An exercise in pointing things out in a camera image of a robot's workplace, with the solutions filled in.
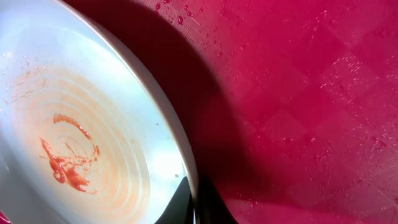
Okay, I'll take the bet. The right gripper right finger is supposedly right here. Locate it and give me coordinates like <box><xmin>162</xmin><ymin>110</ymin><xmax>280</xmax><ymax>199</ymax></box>
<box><xmin>197</xmin><ymin>177</ymin><xmax>238</xmax><ymax>224</ymax></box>

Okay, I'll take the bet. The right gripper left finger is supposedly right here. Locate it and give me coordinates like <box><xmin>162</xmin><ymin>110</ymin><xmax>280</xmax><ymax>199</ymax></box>
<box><xmin>155</xmin><ymin>177</ymin><xmax>195</xmax><ymax>224</ymax></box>

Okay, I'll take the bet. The white plate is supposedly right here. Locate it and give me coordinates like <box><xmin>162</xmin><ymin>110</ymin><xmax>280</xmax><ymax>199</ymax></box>
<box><xmin>1</xmin><ymin>1</ymin><xmax>199</xmax><ymax>223</ymax></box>

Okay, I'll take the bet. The red plastic tray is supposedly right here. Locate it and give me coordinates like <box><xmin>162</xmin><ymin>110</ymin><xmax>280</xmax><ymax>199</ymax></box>
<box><xmin>0</xmin><ymin>0</ymin><xmax>398</xmax><ymax>224</ymax></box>

